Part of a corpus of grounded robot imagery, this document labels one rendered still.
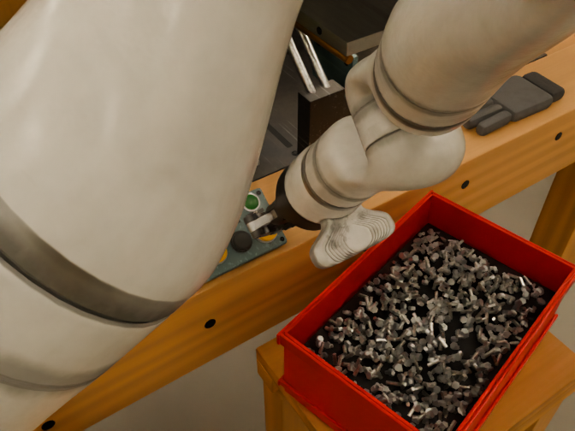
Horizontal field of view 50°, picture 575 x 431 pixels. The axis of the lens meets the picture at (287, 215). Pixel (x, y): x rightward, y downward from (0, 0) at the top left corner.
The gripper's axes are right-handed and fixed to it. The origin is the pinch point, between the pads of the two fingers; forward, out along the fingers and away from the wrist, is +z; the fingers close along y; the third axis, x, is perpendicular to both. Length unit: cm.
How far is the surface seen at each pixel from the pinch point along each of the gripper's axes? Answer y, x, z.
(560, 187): -79, 16, 37
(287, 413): 5.1, 22.9, 16.2
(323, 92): -16.5, -13.9, 4.3
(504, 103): -46.5, -2.4, 6.9
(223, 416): -1, 31, 96
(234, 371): -9, 23, 102
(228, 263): 6.5, 1.7, 4.4
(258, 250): 2.3, 1.9, 4.4
